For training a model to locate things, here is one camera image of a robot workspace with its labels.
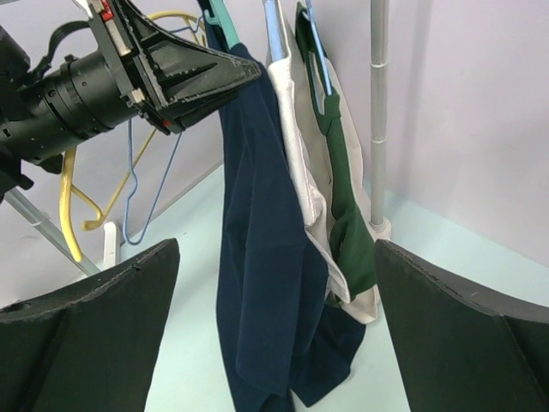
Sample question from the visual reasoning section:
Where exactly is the white printed t-shirt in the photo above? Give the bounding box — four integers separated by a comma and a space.
267, 7, 380, 324

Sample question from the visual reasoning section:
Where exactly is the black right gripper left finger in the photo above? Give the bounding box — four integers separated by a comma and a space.
1, 239, 180, 411

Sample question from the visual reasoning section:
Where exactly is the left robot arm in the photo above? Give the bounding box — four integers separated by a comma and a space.
1, 1, 261, 192

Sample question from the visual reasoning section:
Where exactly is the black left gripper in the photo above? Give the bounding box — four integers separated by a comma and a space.
25, 1, 260, 148

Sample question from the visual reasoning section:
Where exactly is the navy blue t-shirt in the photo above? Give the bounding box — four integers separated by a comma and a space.
202, 16, 368, 412

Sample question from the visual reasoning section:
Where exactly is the silver clothes rack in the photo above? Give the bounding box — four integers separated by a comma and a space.
1, 1, 392, 276

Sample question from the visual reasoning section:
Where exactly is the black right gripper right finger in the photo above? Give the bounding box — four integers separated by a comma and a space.
375, 240, 548, 412

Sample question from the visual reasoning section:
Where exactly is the yellow hanger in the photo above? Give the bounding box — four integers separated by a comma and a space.
58, 10, 207, 263

